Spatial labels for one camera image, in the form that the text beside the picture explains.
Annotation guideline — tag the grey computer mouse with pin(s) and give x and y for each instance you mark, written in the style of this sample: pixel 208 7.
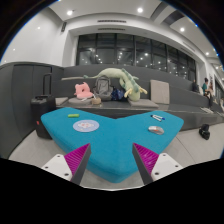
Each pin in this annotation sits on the grey computer mouse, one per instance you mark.
pixel 156 129

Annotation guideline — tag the teal upholstered bench table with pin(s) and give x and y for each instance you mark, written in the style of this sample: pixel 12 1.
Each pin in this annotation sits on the teal upholstered bench table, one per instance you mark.
pixel 111 144

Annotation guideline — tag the dark blue bag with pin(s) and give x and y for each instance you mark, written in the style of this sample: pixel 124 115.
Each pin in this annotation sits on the dark blue bag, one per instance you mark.
pixel 117 95

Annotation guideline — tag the grey backpack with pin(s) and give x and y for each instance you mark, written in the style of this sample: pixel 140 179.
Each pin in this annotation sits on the grey backpack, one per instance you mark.
pixel 103 88

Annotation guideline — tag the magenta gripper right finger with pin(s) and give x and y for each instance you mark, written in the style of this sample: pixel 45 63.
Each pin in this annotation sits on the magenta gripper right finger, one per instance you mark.
pixel 145 160

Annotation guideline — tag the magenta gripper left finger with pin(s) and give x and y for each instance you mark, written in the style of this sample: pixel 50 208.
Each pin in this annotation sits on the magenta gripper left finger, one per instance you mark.
pixel 77 161

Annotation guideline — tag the seated person in teal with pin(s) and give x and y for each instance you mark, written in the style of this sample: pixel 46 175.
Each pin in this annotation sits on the seated person in teal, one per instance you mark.
pixel 204 87

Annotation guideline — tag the blue white marker pen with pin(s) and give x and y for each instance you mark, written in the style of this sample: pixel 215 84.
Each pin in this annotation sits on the blue white marker pen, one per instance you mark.
pixel 159 118

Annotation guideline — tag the green highlighter marker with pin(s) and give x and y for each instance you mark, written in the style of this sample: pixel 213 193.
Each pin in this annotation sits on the green highlighter marker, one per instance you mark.
pixel 73 115

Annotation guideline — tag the green dragon plush toy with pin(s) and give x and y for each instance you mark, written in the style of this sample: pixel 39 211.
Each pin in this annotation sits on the green dragon plush toy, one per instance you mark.
pixel 128 82

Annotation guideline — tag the black bag on floor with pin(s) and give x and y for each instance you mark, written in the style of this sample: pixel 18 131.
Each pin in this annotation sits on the black bag on floor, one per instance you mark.
pixel 204 131

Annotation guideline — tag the black rolling suitcase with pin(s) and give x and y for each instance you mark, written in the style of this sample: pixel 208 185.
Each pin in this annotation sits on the black rolling suitcase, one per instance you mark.
pixel 40 105

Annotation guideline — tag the flat grey seat cushion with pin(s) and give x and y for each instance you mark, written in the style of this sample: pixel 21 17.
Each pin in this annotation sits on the flat grey seat cushion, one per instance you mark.
pixel 143 103

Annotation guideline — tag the grey seat cushion upright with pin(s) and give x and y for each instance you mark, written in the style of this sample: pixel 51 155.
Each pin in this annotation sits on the grey seat cushion upright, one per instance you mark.
pixel 160 92

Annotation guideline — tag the small brown basket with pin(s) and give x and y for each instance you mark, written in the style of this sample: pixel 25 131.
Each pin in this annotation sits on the small brown basket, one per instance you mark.
pixel 96 100

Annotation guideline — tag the pink plush toy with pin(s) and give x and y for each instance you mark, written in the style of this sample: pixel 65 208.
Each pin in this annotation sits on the pink plush toy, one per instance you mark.
pixel 83 91

